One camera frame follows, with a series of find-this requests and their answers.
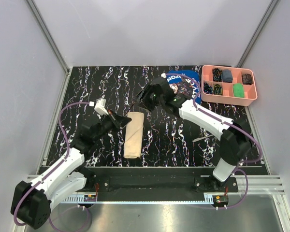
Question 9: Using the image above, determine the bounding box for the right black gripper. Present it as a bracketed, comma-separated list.
[131, 82, 164, 112]

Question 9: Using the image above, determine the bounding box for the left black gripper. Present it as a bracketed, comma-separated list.
[93, 109, 131, 142]

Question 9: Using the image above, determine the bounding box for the beige cloth napkin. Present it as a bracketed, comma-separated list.
[124, 112, 145, 159]

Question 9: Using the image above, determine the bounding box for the silver knife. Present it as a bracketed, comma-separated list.
[193, 134, 214, 143]

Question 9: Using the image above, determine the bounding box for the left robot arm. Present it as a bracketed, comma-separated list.
[11, 110, 132, 229]

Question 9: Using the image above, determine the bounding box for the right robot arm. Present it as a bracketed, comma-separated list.
[134, 77, 252, 192]

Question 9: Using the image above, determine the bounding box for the black marble table mat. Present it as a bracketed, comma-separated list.
[44, 65, 269, 176]

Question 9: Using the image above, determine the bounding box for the blue printed folded cloth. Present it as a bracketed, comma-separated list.
[166, 70, 201, 104]

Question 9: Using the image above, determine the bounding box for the black patterned roll left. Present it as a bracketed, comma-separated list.
[203, 82, 213, 94]

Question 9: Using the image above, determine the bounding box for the black yellow patterned roll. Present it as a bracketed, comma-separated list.
[213, 84, 223, 96]

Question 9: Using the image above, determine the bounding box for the black patterned roll top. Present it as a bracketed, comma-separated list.
[212, 68, 222, 82]

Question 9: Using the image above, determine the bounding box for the pink divided organizer tray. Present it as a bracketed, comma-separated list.
[201, 65, 258, 106]

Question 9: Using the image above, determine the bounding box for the blue-grey rolled cloth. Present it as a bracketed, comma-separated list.
[221, 69, 233, 83]

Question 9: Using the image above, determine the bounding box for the green rolled cloth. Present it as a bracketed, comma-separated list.
[232, 83, 245, 98]

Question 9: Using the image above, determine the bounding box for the dark brown rolled cloth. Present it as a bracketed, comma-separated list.
[242, 73, 253, 85]

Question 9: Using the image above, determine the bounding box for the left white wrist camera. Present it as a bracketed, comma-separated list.
[89, 98, 109, 116]

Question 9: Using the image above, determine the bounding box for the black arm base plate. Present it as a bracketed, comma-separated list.
[89, 167, 239, 204]

